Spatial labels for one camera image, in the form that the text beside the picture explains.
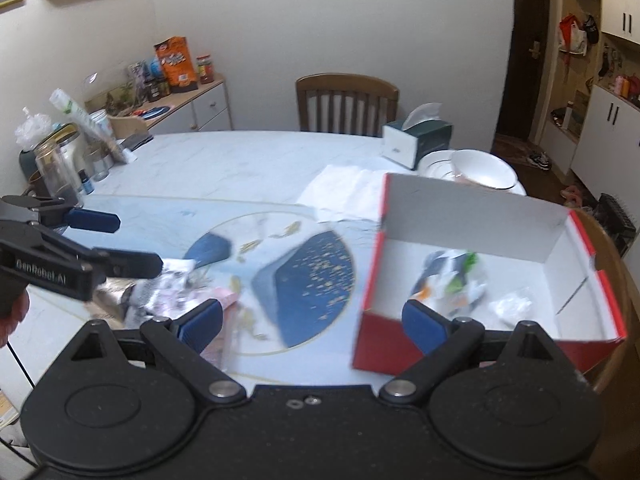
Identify small blue bottle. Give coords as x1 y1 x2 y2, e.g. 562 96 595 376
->
78 169 94 195

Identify red lidded jar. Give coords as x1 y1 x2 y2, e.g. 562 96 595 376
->
196 54 215 84

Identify white paper napkin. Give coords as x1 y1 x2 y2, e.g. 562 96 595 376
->
296 165 387 222

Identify white wooden sideboard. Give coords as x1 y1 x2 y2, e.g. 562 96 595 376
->
106 75 234 137

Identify clear glass jar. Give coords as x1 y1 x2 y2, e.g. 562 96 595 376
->
35 140 82 207

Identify person left hand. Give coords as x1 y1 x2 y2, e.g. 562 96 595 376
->
0 290 29 348

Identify green white plastic bag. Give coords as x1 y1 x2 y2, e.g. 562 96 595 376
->
49 88 137 164

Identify white storage cabinet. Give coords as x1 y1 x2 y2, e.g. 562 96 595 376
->
572 0 639 202

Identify green white tissue box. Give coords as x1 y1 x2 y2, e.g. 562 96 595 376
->
381 103 454 170

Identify white ceramic bowl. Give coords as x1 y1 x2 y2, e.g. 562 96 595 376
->
450 150 518 190

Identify red white cardboard box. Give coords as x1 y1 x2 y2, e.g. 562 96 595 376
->
352 174 627 375

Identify orange snack bag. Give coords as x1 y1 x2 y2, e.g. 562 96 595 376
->
154 36 198 93

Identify brown wooden chair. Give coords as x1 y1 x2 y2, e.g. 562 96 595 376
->
295 73 400 138

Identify crumpled wrappers in box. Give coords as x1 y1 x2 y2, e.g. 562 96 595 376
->
410 249 534 326

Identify gold foil snack packet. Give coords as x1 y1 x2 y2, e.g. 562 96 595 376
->
85 259 238 328

